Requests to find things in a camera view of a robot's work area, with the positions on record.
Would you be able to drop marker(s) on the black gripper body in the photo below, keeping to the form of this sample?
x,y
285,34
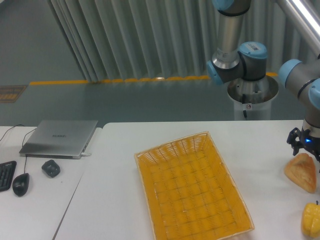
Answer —
x,y
309,142

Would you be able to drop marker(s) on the triangular bread pastry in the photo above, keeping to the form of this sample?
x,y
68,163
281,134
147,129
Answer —
x,y
301,170

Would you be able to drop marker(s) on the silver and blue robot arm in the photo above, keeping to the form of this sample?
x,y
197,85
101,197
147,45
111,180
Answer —
x,y
243,67

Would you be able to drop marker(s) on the yellow woven basket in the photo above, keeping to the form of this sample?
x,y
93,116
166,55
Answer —
x,y
189,191

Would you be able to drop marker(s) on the yellow bell pepper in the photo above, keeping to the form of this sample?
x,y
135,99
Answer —
x,y
310,220

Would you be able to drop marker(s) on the grey pleated curtain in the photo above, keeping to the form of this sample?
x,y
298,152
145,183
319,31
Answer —
x,y
135,39

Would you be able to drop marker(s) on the silver closed laptop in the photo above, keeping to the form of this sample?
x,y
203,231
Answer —
x,y
61,139

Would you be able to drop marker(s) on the small black gadget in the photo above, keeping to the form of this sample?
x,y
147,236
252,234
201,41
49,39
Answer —
x,y
51,168

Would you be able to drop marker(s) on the black computer mouse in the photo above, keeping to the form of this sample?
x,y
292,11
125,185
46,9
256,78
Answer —
x,y
20,184

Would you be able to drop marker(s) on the black keyboard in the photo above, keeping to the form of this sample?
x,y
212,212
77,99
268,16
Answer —
x,y
7,170

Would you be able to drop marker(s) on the white cylindrical robot pedestal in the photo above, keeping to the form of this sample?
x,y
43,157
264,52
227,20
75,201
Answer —
x,y
252,100

